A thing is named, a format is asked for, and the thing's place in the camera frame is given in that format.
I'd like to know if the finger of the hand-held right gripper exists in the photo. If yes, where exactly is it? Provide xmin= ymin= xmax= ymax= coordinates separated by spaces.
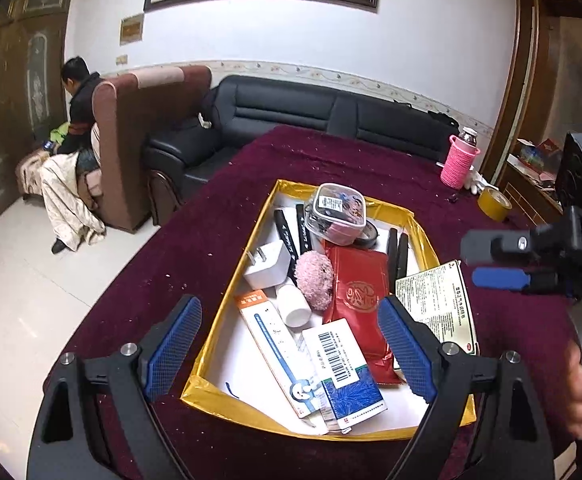
xmin=472 ymin=267 xmax=556 ymax=293
xmin=460 ymin=229 xmax=546 ymax=266

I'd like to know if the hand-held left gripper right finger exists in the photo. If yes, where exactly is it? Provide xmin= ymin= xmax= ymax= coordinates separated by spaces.
xmin=377 ymin=294 xmax=554 ymax=480

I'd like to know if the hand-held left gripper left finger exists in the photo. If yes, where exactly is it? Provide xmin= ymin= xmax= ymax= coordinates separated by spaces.
xmin=26 ymin=294 xmax=204 ymax=480

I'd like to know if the beige medicine box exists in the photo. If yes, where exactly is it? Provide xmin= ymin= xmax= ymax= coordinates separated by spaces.
xmin=395 ymin=260 xmax=480 ymax=371

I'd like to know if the blue white medicine box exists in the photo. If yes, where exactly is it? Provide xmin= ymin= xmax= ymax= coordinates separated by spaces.
xmin=302 ymin=317 xmax=388 ymax=433

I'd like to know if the red foil packet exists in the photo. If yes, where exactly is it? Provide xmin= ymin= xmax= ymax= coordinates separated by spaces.
xmin=321 ymin=240 xmax=406 ymax=386

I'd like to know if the gold cardboard tray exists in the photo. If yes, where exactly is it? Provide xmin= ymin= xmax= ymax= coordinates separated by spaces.
xmin=181 ymin=178 xmax=476 ymax=442

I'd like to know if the white orange toothpaste box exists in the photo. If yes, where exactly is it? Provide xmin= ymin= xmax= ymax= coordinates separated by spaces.
xmin=234 ymin=291 xmax=322 ymax=419

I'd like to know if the black rod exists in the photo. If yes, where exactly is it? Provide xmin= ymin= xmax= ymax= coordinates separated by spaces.
xmin=387 ymin=227 xmax=400 ymax=281

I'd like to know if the pink fluffy ball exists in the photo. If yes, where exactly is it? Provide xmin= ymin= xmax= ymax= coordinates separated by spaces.
xmin=293 ymin=251 xmax=335 ymax=312

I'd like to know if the white charger plug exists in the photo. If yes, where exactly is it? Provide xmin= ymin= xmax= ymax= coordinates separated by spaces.
xmin=243 ymin=241 xmax=292 ymax=291

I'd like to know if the small white bottle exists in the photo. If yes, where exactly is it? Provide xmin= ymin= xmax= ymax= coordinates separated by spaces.
xmin=275 ymin=282 xmax=314 ymax=330

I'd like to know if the black tape roll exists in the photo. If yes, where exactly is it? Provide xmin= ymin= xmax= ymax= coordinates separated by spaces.
xmin=356 ymin=217 xmax=379 ymax=248

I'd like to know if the black stick white print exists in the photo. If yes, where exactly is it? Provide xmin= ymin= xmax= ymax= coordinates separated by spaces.
xmin=296 ymin=203 xmax=314 ymax=256
xmin=272 ymin=209 xmax=298 ymax=261

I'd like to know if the yellow tape roll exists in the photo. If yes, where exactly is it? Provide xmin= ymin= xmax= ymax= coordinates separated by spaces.
xmin=477 ymin=187 xmax=514 ymax=222

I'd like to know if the white plush toy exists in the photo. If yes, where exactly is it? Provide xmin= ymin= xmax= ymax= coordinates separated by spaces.
xmin=463 ymin=170 xmax=489 ymax=195

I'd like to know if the pink knitted bottle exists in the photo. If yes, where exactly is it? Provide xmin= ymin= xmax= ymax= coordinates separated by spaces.
xmin=440 ymin=127 xmax=482 ymax=191

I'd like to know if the blue green box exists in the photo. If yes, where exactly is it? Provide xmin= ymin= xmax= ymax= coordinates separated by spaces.
xmin=516 ymin=139 xmax=542 ymax=166

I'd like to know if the black bag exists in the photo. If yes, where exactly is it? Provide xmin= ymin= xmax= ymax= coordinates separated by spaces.
xmin=423 ymin=110 xmax=460 ymax=128

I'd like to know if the burgundy tablecloth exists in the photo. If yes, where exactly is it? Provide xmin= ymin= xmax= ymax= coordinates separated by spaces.
xmin=43 ymin=125 xmax=582 ymax=480

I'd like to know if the beige patterned blanket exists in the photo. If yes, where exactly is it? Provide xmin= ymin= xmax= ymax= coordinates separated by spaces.
xmin=15 ymin=150 xmax=106 ymax=253

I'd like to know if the wooden cabinet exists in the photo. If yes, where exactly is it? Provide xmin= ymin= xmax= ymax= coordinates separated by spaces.
xmin=478 ymin=0 xmax=582 ymax=241

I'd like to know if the brown armchair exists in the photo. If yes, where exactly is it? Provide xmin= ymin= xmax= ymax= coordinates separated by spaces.
xmin=92 ymin=65 xmax=212 ymax=233

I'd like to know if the black leather sofa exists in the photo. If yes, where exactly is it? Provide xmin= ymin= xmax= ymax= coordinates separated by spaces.
xmin=143 ymin=75 xmax=462 ymax=226

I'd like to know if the wooden wardrobe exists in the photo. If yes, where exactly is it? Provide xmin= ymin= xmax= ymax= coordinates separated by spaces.
xmin=0 ymin=0 xmax=79 ymax=246

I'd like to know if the small wall plaque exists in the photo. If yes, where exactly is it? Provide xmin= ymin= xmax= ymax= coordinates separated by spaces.
xmin=120 ymin=14 xmax=145 ymax=45

